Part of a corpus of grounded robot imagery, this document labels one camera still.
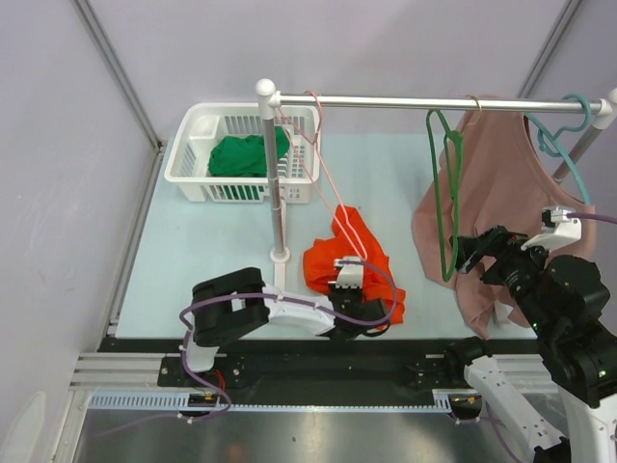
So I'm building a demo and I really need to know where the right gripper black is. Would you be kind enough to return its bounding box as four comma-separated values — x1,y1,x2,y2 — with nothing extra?
447,221,558,334

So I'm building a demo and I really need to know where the orange t shirt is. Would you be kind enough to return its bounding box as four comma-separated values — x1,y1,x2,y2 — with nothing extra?
303,205,406,324

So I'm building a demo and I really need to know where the green plastic hanger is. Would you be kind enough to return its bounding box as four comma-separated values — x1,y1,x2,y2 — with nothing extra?
425,109,465,284

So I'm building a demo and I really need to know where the green t shirt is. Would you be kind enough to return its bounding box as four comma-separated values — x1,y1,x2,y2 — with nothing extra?
208,135,267,177

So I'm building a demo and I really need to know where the pink wire hanger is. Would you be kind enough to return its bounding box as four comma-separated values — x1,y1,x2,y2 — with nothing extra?
276,90,368,261

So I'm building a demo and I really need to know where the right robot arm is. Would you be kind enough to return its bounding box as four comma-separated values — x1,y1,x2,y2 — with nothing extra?
444,226,616,462

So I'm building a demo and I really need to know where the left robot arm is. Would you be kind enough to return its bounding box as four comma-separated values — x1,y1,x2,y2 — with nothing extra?
178,257,398,386

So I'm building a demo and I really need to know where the pink t shirt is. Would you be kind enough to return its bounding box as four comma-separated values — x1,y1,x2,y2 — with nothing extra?
411,94,599,340

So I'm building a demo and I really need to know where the teal plastic hanger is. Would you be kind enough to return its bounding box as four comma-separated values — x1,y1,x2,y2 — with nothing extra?
523,94,599,206

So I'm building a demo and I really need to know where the white plastic basket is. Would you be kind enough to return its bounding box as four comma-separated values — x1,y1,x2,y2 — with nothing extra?
164,103,320,204

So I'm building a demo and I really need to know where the silver clothes rack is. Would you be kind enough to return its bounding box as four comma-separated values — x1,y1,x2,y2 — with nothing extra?
255,78,616,286

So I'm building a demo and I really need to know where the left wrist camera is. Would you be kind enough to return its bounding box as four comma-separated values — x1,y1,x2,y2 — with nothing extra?
334,257,363,289

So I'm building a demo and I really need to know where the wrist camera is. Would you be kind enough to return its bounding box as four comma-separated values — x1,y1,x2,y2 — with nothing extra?
521,205,582,254
334,257,363,289

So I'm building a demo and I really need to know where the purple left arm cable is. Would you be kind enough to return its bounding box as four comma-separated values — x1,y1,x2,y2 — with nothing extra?
178,259,399,387

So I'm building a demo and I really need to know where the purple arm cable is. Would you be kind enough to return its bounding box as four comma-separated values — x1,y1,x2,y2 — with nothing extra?
178,259,399,387
568,211,617,226

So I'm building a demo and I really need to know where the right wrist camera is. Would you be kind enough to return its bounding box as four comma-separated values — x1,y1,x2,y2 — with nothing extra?
521,205,582,254

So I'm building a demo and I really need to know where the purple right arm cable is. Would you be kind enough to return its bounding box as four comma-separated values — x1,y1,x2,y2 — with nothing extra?
568,211,617,226

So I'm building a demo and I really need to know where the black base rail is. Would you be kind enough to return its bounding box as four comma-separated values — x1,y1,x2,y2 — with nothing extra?
98,338,546,401

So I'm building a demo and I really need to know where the gold wire hanger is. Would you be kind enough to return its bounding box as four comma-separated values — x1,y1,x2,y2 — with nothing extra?
467,94,483,127

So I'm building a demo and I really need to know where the white cable duct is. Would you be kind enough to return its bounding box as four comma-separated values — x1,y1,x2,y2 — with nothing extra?
88,390,481,414

